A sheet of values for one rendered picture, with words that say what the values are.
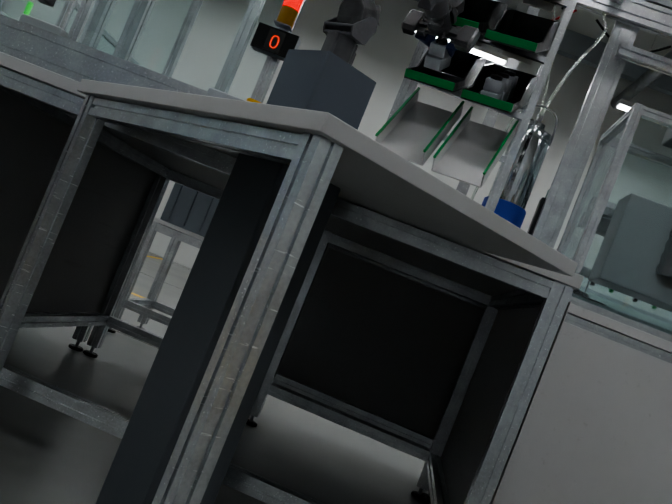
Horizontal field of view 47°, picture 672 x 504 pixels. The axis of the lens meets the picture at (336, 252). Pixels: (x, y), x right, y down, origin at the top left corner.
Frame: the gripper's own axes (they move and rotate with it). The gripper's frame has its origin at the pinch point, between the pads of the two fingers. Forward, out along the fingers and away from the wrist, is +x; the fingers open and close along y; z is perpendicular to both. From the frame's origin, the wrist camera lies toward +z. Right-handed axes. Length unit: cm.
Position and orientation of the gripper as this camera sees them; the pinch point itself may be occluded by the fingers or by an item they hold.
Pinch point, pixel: (442, 43)
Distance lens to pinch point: 200.5
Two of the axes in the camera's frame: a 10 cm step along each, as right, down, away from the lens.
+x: 2.3, 4.3, 8.7
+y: -8.3, -3.9, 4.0
